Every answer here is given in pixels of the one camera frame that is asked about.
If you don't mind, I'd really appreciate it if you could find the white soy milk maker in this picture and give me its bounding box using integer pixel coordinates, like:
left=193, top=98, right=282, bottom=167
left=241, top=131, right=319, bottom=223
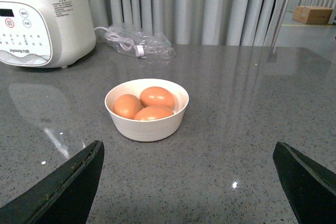
left=1, top=0, right=96, bottom=68

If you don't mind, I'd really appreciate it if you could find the metal tripod stand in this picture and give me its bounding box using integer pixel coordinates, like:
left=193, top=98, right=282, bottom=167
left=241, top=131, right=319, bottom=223
left=267, top=0, right=329, bottom=63

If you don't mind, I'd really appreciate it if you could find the white ceramic bowl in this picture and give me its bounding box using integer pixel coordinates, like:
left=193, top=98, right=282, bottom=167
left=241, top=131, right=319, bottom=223
left=104, top=78, right=189, bottom=142

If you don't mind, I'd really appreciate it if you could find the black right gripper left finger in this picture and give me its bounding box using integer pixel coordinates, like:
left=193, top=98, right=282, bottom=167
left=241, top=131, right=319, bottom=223
left=1, top=141, right=104, bottom=223

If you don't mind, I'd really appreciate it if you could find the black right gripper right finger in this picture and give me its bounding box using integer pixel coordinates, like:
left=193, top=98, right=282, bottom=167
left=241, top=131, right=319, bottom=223
left=272, top=142, right=335, bottom=223

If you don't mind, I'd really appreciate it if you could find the white power cable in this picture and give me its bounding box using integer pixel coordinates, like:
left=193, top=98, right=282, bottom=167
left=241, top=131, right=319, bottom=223
left=94, top=26, right=146, bottom=58

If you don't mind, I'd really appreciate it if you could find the brown egg in bowl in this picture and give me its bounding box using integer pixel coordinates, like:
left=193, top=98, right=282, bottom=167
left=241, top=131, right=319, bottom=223
left=112, top=94, right=142, bottom=119
left=139, top=86, right=175, bottom=109
left=134, top=105, right=174, bottom=121

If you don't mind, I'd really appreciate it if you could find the cardboard box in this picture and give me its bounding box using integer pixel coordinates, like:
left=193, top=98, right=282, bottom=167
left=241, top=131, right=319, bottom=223
left=292, top=6, right=333, bottom=25

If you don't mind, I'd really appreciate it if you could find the clear plastic bag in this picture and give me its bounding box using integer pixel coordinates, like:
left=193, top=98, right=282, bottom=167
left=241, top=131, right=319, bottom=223
left=103, top=23, right=175, bottom=60

